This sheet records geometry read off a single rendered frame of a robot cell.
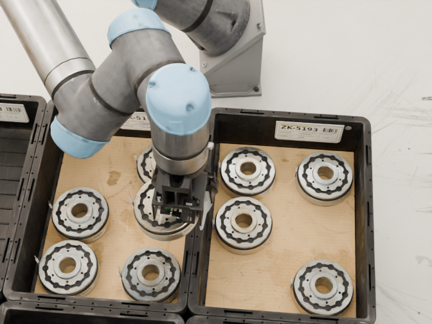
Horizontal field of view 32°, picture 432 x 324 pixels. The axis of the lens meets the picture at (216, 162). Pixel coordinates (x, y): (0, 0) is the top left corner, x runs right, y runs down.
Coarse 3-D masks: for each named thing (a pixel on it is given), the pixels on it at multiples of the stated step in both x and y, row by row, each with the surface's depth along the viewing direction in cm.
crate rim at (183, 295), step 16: (48, 112) 138; (48, 128) 136; (32, 176) 131; (32, 192) 130; (16, 240) 125; (192, 240) 125; (16, 256) 125; (16, 272) 123; (64, 304) 120; (80, 304) 119; (96, 304) 119; (112, 304) 119; (144, 304) 120; (160, 304) 119; (176, 304) 119
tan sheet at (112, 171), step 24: (120, 144) 146; (144, 144) 146; (72, 168) 144; (96, 168) 144; (120, 168) 144; (120, 192) 141; (120, 216) 138; (48, 240) 136; (96, 240) 136; (120, 240) 136; (144, 240) 136; (120, 264) 134; (96, 288) 131; (120, 288) 131
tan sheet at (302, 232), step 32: (288, 160) 144; (352, 160) 144; (224, 192) 141; (288, 192) 141; (352, 192) 141; (288, 224) 137; (320, 224) 137; (352, 224) 137; (224, 256) 134; (256, 256) 134; (288, 256) 134; (320, 256) 134; (352, 256) 134; (224, 288) 131; (256, 288) 131; (288, 288) 131; (320, 288) 131
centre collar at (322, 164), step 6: (324, 162) 140; (318, 168) 139; (330, 168) 139; (336, 168) 139; (312, 174) 139; (336, 174) 138; (318, 180) 138; (324, 180) 138; (330, 180) 138; (336, 180) 138
